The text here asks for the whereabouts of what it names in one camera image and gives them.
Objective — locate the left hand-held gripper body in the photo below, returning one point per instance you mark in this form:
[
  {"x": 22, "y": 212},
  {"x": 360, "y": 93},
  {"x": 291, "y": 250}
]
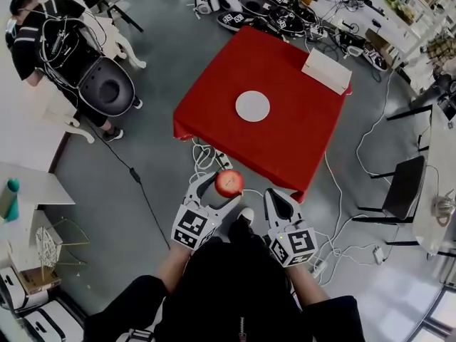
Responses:
[{"x": 194, "y": 226}]

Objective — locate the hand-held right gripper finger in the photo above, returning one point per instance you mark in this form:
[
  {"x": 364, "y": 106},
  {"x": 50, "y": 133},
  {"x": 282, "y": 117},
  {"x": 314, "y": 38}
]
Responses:
[
  {"x": 269, "y": 208},
  {"x": 290, "y": 210}
]

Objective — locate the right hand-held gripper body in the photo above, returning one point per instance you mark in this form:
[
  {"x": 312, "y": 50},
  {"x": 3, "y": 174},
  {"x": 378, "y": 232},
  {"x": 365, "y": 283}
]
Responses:
[{"x": 295, "y": 244}]

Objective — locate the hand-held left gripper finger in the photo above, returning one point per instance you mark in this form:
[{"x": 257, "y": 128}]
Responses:
[
  {"x": 226, "y": 208},
  {"x": 192, "y": 191}
]

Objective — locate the red apple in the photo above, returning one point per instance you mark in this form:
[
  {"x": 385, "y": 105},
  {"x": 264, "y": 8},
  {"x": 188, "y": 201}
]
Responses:
[{"x": 229, "y": 183}]

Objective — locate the white round plate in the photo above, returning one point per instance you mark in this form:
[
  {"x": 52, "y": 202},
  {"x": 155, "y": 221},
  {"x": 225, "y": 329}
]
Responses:
[{"x": 252, "y": 106}]

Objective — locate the person's left forearm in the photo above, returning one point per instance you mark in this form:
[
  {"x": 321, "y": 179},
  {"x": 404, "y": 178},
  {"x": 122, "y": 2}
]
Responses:
[{"x": 174, "y": 269}]

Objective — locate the person's right forearm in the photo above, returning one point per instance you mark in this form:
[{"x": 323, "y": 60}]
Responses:
[{"x": 310, "y": 287}]

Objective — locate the person's black white shoe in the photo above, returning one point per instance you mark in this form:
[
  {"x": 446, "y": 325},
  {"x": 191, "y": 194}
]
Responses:
[{"x": 246, "y": 216}]

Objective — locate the white power strip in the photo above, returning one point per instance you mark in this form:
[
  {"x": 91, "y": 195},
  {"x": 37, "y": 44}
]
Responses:
[
  {"x": 222, "y": 159},
  {"x": 319, "y": 267}
]

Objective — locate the person's black clothing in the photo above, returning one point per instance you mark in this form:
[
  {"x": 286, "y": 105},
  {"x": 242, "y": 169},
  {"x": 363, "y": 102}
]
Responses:
[{"x": 228, "y": 283}]

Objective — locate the red cloth covered table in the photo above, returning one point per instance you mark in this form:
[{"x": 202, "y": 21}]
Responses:
[{"x": 285, "y": 137}]

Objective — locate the white charger block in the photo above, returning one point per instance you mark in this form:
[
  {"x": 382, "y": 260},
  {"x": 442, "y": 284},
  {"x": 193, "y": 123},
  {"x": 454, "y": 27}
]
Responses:
[{"x": 378, "y": 255}]

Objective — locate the large black oval shell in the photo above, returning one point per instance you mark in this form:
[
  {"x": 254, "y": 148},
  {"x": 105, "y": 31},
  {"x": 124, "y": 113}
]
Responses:
[{"x": 107, "y": 87}]

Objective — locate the white rectangular box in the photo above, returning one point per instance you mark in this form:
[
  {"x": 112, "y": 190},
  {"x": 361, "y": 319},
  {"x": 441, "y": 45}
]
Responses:
[{"x": 326, "y": 70}]

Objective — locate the clear glass pitcher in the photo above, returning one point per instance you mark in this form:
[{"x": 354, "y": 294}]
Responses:
[{"x": 443, "y": 208}]

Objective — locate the long white table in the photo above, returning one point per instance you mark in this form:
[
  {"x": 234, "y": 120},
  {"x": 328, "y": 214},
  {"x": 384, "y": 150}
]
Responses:
[{"x": 434, "y": 162}]

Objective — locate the white side table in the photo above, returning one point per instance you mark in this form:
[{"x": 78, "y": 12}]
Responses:
[{"x": 35, "y": 187}]

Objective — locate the small cardboard box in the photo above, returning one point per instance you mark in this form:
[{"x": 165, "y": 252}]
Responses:
[{"x": 35, "y": 281}]

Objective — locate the black white patterned device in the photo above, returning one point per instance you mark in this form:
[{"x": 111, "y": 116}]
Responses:
[{"x": 374, "y": 58}]

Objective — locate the white black equipment case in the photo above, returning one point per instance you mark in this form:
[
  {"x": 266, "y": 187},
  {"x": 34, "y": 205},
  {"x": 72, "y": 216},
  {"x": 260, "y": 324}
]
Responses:
[
  {"x": 12, "y": 290},
  {"x": 44, "y": 322}
]

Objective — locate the white carved leg table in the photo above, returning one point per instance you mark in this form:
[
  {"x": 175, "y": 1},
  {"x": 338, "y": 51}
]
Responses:
[{"x": 21, "y": 137}]

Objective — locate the teal rolled mat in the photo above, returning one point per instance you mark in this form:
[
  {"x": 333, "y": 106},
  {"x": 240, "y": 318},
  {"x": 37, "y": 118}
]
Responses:
[{"x": 13, "y": 198}]

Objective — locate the brown cardboard box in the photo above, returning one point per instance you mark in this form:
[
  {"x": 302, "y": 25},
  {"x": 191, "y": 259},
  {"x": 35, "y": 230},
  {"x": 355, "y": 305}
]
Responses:
[{"x": 377, "y": 39}]

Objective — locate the white shelf unit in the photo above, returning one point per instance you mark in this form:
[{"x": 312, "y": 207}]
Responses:
[{"x": 399, "y": 45}]

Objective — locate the pile of black white shells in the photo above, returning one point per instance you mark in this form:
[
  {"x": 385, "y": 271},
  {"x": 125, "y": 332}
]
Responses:
[{"x": 256, "y": 2}]

